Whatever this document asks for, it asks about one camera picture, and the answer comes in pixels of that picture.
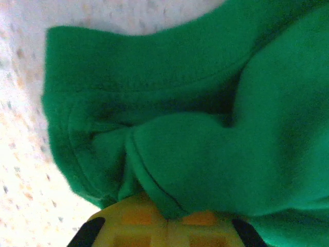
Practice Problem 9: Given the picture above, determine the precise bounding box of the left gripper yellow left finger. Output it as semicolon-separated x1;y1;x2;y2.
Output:
66;193;168;247

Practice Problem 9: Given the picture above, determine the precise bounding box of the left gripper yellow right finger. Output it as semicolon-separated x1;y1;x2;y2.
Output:
167;210;266;247

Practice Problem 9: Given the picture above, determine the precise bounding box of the green t-shirt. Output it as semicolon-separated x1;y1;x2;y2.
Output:
41;0;329;247

